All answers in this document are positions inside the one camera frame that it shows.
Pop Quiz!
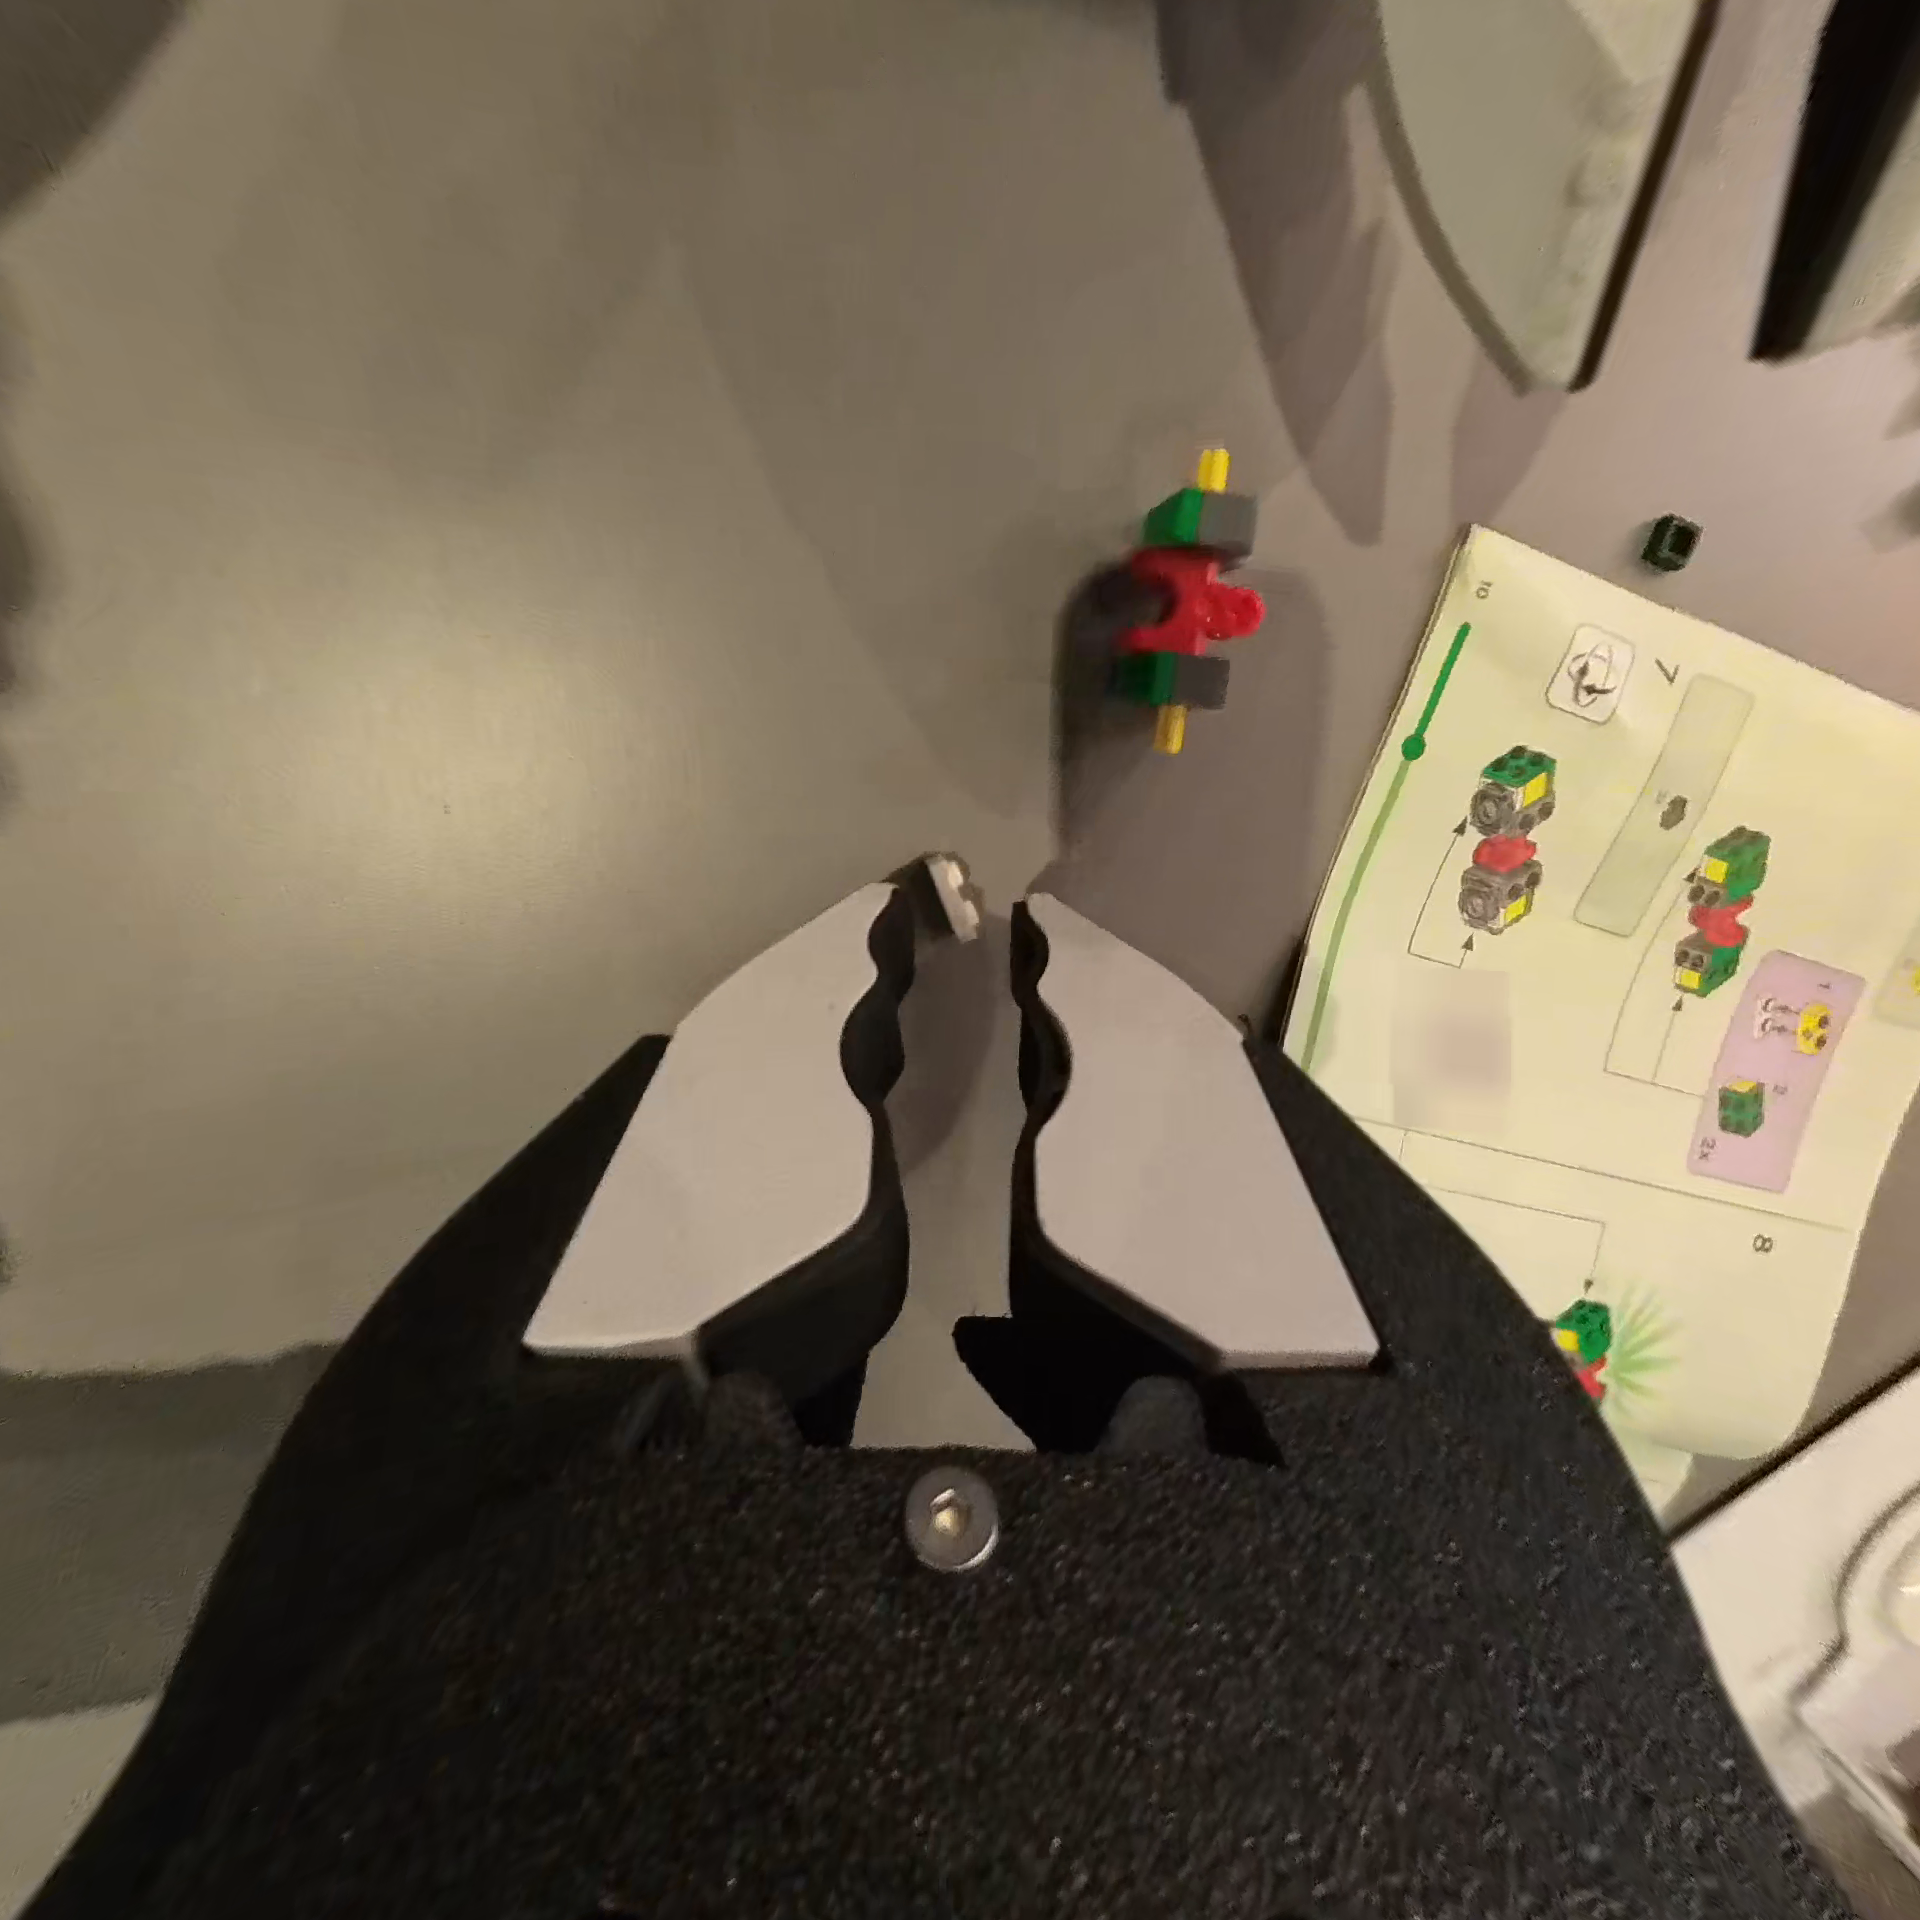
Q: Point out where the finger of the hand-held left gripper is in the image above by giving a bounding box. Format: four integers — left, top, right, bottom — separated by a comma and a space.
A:
1373, 0, 1719, 396
1752, 0, 1920, 361

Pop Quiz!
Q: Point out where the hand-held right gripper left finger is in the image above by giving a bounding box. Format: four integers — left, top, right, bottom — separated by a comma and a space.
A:
522, 883, 918, 1440

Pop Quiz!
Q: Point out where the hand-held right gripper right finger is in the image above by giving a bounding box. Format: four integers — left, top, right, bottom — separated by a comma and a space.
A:
958, 897, 1384, 1453

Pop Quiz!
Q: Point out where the small white plate brick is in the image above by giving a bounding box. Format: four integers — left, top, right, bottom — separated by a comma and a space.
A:
885, 853, 986, 944

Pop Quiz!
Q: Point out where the building instruction booklet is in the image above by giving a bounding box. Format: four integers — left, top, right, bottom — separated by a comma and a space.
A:
1283, 526, 1920, 1518

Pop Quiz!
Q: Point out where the red green brick assembly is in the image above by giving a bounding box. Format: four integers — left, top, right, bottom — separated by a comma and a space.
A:
1073, 445, 1269, 754

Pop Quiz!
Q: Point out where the white box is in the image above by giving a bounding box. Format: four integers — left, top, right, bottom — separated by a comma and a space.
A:
1669, 1402, 1920, 1920

